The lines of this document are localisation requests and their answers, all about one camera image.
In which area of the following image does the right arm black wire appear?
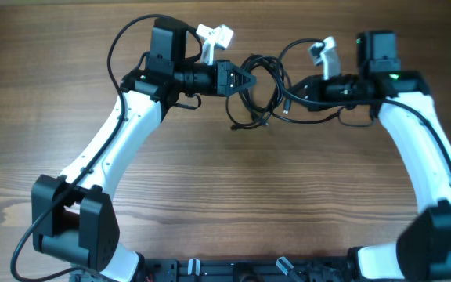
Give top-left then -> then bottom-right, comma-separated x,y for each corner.
276,38 -> 451,275

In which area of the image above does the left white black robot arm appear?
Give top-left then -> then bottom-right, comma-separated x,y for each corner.
31,15 -> 256,281

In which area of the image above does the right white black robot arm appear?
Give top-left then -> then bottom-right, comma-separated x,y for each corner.
303,31 -> 451,281

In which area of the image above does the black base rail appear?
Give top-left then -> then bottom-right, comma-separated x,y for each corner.
68,256 -> 358,282

